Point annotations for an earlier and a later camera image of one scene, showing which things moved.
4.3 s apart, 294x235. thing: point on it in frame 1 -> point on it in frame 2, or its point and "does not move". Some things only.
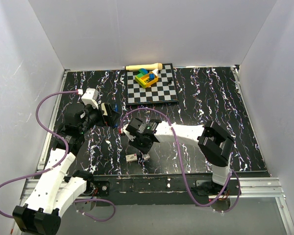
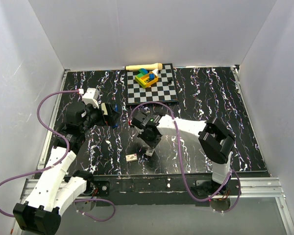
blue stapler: (116, 108) does not move
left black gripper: (110, 119) does not move
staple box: (146, 156) -> (150, 151)
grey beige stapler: (104, 108) does not move
